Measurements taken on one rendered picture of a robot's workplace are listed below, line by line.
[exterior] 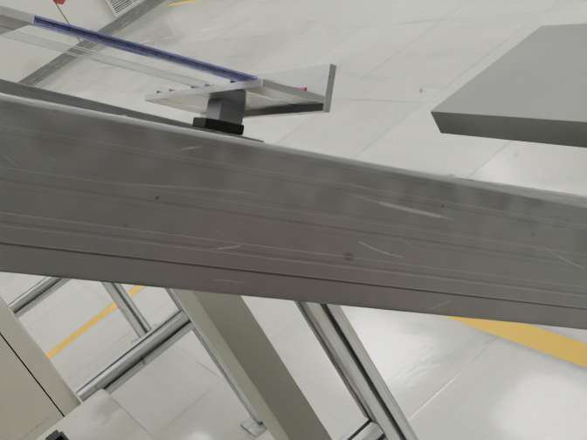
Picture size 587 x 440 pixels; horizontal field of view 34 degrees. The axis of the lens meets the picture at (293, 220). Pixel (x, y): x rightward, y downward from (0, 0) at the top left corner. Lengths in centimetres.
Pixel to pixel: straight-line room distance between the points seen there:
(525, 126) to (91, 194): 94
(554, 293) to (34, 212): 25
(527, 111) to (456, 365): 79
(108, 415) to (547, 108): 64
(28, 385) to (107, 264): 156
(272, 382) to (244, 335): 9
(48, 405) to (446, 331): 82
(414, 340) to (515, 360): 28
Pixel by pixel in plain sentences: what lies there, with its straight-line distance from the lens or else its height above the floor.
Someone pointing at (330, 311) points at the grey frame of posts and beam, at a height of 50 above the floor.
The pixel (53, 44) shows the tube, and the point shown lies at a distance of 128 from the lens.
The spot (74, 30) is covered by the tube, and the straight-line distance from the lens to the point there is 117.
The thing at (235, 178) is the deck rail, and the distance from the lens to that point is 37.
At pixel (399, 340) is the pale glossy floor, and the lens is 208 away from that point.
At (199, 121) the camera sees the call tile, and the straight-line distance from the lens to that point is 113.
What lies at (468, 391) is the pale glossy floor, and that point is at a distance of 185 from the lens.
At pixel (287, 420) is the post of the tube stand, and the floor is 31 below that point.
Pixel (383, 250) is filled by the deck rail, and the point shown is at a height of 90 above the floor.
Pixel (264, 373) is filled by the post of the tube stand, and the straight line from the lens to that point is 142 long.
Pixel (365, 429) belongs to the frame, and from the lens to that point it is 133.
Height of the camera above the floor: 108
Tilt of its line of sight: 22 degrees down
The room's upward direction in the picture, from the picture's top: 30 degrees counter-clockwise
